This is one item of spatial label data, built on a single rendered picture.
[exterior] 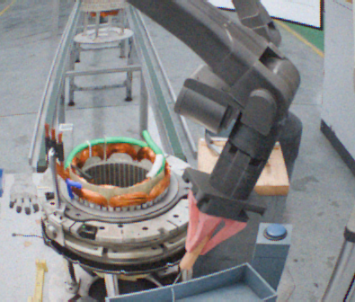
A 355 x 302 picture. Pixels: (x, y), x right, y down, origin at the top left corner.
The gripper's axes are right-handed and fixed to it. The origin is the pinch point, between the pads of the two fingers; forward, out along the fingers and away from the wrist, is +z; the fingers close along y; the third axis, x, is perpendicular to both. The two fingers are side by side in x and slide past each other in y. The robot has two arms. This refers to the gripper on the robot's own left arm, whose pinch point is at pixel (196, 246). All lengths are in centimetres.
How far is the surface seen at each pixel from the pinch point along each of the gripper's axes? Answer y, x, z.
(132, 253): 0.8, -15.0, 12.2
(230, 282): -13.6, -6.1, 9.5
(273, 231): -24.0, -16.4, 3.0
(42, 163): 2, -107, 42
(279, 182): -29.1, -29.8, -2.1
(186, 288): -5.5, -4.7, 11.1
